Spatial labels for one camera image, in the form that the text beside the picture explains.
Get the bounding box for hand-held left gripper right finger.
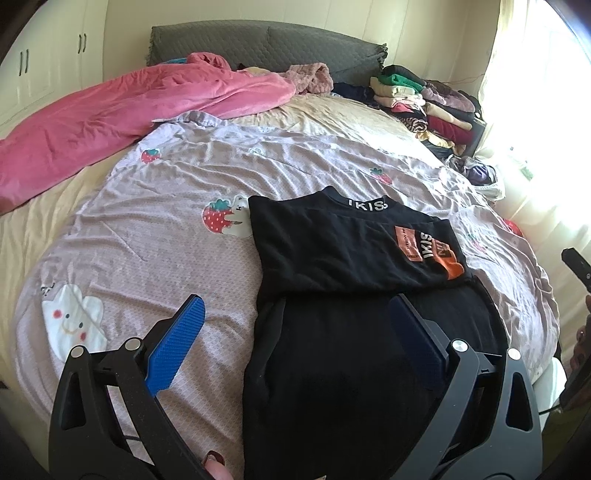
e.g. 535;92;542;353
388;293;543;480

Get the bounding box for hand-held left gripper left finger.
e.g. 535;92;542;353
48;295;218;480

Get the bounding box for black sweater with orange cuffs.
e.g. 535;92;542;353
242;186;509;480

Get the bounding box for white bag of clothes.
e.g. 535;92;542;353
445;154;506;201

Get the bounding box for pile of folded clothes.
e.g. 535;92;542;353
369;65;483;155

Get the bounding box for person's right hand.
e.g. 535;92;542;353
567;295;591;374

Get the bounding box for person's left hand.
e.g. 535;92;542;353
203;451;234;480

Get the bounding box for purple printed blanket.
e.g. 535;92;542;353
11;110;561;462

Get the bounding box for grey bedside cabinet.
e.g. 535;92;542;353
468;117;485;155

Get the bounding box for cream curtain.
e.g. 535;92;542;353
475;0;591;259

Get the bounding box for pink duvet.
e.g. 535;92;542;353
0;52;296;215

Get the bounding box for beige bed sheet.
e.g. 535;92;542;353
0;92;437;416

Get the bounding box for dark navy garment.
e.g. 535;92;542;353
332;82;382;109

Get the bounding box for pink fluffy garment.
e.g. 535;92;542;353
283;62;334;95

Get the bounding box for grey quilted headboard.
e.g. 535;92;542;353
145;24;389;86

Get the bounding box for white wardrobe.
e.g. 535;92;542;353
0;0;109;130

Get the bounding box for white bed frame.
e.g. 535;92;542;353
531;360;568;444

